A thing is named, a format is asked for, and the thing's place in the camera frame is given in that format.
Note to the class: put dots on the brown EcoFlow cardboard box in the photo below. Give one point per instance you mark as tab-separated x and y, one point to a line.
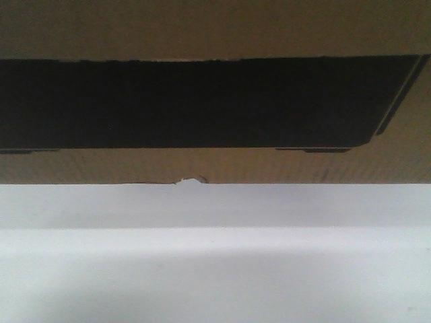
228	30

